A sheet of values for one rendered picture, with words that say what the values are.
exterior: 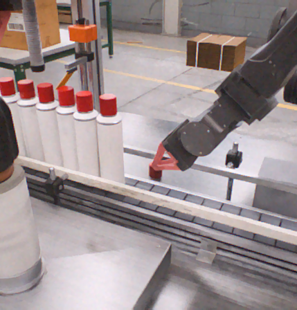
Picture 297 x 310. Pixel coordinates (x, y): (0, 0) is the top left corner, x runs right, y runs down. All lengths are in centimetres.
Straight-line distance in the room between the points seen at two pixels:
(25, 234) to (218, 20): 594
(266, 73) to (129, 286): 37
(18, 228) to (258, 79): 40
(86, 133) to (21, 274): 30
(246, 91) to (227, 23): 572
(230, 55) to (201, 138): 409
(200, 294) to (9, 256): 31
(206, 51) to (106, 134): 404
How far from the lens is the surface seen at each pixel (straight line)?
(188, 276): 67
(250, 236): 69
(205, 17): 641
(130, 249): 64
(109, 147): 72
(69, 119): 76
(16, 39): 248
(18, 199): 52
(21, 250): 56
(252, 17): 613
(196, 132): 54
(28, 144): 86
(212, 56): 469
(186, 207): 68
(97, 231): 68
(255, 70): 54
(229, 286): 67
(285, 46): 50
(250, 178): 70
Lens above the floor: 133
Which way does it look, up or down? 30 degrees down
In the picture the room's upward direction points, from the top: straight up
